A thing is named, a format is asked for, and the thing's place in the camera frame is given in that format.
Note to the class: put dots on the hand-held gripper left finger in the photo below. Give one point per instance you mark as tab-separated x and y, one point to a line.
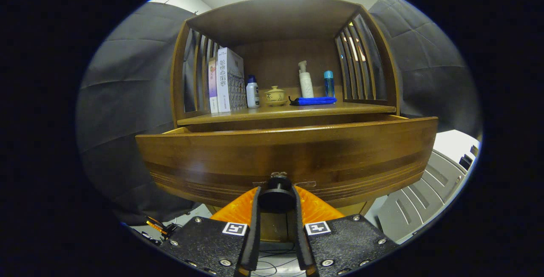
254	234

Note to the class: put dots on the white bottle with blue cap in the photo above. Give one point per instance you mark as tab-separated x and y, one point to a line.
252	94

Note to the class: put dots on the white pump bottle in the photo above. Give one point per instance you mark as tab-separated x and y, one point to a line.
306	83

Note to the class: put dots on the orange black tool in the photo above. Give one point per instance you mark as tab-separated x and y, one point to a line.
159	227

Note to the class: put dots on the yellow lidded tea cup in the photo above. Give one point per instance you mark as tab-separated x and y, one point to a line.
275	96

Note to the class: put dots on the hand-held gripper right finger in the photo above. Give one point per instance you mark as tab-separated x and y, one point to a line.
299	234

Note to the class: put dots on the black backdrop cloth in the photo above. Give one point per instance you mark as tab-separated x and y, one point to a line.
119	98

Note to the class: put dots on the clear blue bottle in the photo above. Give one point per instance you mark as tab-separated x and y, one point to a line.
329	86

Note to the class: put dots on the blue folded cloth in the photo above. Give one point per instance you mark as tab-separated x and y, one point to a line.
314	101

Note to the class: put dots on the thick white book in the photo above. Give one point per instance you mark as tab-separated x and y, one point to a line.
229	81

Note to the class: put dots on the white storage unit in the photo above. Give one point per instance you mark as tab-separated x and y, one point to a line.
420	209

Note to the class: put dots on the thin purple book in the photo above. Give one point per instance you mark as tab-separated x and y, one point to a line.
213	86

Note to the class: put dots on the wooden countertop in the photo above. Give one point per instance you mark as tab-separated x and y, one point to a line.
297	110

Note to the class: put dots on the wooden cabinet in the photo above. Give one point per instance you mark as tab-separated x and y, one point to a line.
276	18

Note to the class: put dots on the wooden drawer with black knob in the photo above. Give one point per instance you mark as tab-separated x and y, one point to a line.
297	149

